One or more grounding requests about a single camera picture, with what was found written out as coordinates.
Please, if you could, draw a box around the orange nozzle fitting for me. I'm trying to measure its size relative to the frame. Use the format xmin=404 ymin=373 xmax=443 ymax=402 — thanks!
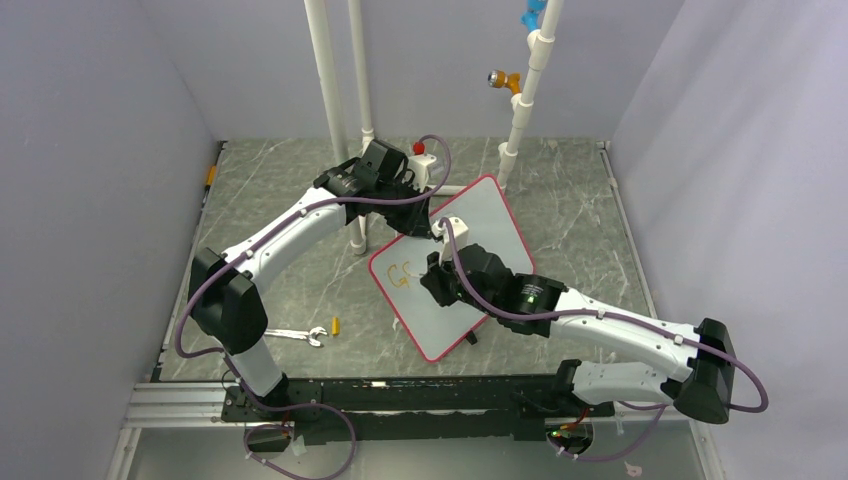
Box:
xmin=487 ymin=70 xmax=522 ymax=95

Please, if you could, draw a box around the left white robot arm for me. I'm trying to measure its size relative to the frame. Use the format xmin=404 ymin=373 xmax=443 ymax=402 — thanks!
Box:
xmin=183 ymin=140 xmax=450 ymax=420

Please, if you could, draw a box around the white PVC pipe frame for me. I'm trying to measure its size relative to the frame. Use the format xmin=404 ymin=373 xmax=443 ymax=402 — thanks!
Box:
xmin=303 ymin=0 xmax=564 ymax=257

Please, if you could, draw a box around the blue pipe fitting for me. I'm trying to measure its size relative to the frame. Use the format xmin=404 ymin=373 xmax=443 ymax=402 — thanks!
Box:
xmin=520 ymin=0 xmax=547 ymax=32

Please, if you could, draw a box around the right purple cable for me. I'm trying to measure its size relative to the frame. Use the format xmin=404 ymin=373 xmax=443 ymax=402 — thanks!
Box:
xmin=440 ymin=217 xmax=770 ymax=464

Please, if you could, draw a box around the orange wall clip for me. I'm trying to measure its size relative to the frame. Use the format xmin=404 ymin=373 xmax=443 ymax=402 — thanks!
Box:
xmin=204 ymin=165 xmax=217 ymax=188

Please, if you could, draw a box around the red-framed whiteboard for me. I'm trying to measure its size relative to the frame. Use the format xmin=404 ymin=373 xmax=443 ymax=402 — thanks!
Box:
xmin=368 ymin=175 xmax=536 ymax=363

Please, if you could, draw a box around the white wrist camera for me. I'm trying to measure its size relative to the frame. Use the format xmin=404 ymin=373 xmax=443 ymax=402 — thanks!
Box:
xmin=404 ymin=141 xmax=440 ymax=193
xmin=431 ymin=216 xmax=469 ymax=264

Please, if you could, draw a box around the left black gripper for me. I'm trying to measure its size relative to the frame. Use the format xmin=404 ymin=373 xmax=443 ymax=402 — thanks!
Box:
xmin=375 ymin=178 xmax=434 ymax=240

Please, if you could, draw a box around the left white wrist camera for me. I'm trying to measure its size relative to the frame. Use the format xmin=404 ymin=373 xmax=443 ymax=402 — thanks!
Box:
xmin=404 ymin=141 xmax=440 ymax=193

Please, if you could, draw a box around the silver open-end wrench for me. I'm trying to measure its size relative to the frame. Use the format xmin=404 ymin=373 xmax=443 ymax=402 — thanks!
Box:
xmin=264 ymin=327 xmax=329 ymax=348

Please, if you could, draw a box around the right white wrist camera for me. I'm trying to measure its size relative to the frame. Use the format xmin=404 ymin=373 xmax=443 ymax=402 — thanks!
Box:
xmin=431 ymin=216 xmax=469 ymax=264

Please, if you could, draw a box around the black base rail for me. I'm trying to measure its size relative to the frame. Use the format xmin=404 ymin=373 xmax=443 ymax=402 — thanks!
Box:
xmin=221 ymin=375 xmax=615 ymax=445

